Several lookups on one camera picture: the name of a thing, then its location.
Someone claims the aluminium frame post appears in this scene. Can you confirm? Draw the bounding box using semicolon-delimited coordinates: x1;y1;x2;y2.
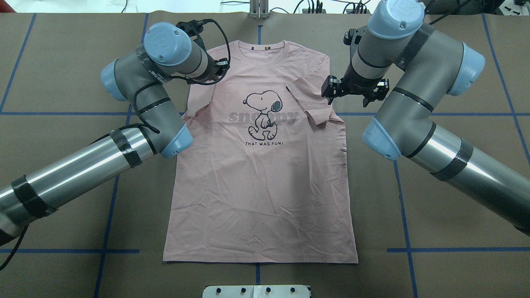
248;0;270;19

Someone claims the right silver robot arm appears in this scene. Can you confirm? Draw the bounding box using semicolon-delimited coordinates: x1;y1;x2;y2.
321;0;530;235

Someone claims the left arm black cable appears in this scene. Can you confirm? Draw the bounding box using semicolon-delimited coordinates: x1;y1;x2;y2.
0;19;231;272

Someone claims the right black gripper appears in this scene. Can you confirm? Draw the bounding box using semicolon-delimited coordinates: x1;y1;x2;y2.
321;68;389;108

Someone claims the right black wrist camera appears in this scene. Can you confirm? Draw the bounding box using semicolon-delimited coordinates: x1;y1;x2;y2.
343;25;367;47

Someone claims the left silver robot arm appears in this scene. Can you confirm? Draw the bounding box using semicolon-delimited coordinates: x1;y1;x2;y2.
0;19;231;245

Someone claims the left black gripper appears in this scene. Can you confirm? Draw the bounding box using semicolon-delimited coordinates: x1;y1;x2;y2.
206;58;230;81

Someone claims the pink Snoopy t-shirt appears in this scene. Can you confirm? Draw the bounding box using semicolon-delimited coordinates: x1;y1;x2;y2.
163;40;358;264

